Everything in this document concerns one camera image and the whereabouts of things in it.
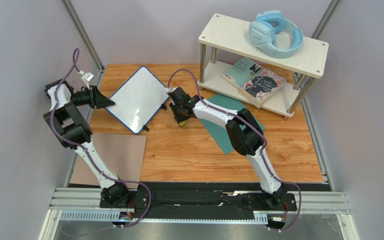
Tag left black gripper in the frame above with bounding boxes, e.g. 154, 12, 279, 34
70, 85, 116, 110

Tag yellow bone-shaped eraser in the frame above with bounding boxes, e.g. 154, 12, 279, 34
178, 121, 187, 127

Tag blue framed whiteboard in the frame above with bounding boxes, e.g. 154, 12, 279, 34
105, 66, 169, 135

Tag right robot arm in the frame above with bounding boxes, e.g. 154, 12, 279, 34
167, 87, 287, 205

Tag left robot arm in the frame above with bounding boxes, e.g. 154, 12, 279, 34
43, 79, 133, 208

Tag teal cutting mat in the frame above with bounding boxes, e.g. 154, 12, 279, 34
193, 94, 267, 156

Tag pink mat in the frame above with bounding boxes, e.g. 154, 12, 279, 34
70, 133, 147, 186

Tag teal cover book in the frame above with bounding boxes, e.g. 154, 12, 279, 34
221, 57, 263, 90

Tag floral cover book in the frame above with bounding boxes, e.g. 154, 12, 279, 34
238, 68, 287, 108

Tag white two-tier shelf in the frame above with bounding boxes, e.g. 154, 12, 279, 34
198, 13, 329, 121

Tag light blue headphones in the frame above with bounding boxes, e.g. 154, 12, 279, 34
248, 10, 304, 59

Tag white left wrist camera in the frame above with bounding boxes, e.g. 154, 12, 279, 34
78, 70, 94, 87

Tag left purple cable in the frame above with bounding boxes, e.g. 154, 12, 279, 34
48, 47, 152, 231

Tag purple cable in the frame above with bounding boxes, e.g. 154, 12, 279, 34
48, 47, 152, 231
166, 68, 301, 233

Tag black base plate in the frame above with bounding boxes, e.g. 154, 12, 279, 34
98, 181, 298, 221

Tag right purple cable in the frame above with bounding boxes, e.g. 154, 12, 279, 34
166, 68, 301, 233

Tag aluminium rail frame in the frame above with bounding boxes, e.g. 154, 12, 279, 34
39, 182, 359, 240

